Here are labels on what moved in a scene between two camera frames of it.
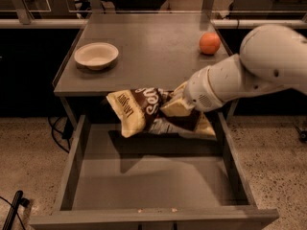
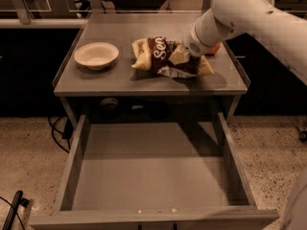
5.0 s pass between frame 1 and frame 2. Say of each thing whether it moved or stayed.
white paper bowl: stayed
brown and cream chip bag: moved
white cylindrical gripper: moved
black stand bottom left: stayed
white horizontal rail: stayed
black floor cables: stayed
